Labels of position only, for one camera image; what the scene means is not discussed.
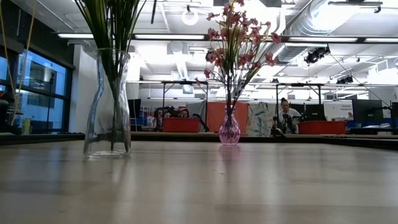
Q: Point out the black background robot arm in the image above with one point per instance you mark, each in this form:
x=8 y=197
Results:
x=164 y=113
x=202 y=121
x=276 y=129

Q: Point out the clear glass vase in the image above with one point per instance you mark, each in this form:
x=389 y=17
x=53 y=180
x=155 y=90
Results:
x=93 y=124

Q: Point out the pink glass vase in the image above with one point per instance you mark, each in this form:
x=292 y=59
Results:
x=229 y=132

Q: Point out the long ceiling light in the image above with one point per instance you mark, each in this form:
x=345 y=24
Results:
x=381 y=40
x=74 y=36
x=323 y=40
x=169 y=36

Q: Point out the person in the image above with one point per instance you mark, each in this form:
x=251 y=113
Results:
x=290 y=113
x=184 y=113

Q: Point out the red plastic bin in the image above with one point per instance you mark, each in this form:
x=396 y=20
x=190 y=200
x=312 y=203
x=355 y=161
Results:
x=323 y=127
x=180 y=124

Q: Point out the orange cloth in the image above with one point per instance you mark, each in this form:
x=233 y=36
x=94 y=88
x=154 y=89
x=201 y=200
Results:
x=214 y=118

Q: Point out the white leaf-patterned cloth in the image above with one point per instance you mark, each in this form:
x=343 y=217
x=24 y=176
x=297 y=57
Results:
x=259 y=121

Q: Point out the black ceiling spotlight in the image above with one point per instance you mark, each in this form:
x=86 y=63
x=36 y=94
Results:
x=345 y=80
x=317 y=54

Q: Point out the yellow bottle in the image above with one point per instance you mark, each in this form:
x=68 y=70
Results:
x=26 y=126

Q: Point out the black overhead bar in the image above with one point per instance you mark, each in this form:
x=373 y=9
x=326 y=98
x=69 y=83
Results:
x=354 y=3

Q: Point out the white sign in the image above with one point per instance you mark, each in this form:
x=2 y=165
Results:
x=338 y=110

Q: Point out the black monitor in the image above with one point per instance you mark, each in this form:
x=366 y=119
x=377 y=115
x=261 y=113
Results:
x=367 y=110

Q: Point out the black background table frame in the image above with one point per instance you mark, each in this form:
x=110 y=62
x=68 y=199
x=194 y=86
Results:
x=319 y=93
x=163 y=99

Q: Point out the black table frame rail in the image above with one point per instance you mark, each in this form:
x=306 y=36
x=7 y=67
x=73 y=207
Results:
x=357 y=143

